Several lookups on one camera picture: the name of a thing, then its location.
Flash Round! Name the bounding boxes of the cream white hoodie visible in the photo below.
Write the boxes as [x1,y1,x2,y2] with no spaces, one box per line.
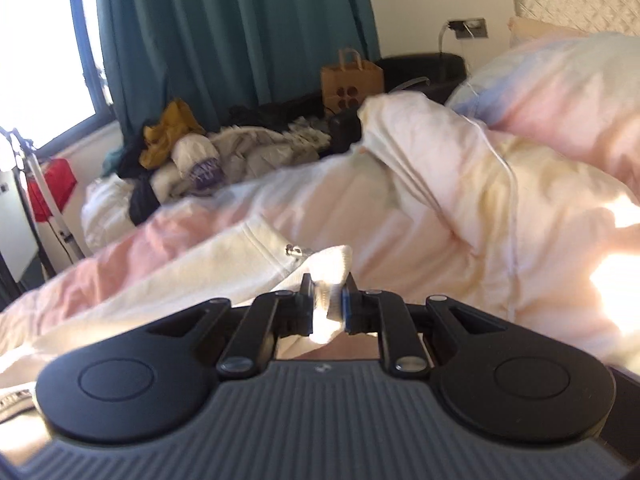
[1,217,352,392]

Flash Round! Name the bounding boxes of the white folding stand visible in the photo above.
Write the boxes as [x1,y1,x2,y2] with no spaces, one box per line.
[1,129,86,297]

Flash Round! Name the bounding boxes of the pastel tie-dye duvet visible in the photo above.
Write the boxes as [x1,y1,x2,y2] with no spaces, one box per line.
[0,90,640,371]

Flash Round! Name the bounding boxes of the white garment purple print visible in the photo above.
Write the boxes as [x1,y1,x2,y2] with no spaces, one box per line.
[171,133,224,193]

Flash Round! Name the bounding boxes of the grey beige garment pile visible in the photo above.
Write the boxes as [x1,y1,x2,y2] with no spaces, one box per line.
[152,117,331,203]

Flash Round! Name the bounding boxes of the black garment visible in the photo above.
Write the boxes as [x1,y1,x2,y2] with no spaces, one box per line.
[115,136,160,226]

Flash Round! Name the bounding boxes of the mustard yellow garment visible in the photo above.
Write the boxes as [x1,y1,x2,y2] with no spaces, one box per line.
[139,99,205,170]

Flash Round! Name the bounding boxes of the brown paper bag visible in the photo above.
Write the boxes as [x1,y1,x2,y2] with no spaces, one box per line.
[320,48,384,114]

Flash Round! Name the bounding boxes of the red cloth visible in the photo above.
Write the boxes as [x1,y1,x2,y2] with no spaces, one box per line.
[27,158,77,223]

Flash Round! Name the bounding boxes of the teal curtain right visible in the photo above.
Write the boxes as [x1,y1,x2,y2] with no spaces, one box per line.
[96,0,380,140]

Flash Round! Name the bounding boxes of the pastel tie-dye pillow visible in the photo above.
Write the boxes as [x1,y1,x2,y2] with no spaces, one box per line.
[447,32,639,192]

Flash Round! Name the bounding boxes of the black framed window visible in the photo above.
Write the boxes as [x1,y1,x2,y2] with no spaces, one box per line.
[1,0,115,156]

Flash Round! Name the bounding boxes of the wall power socket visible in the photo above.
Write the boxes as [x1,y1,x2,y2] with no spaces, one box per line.
[448,18,488,40]

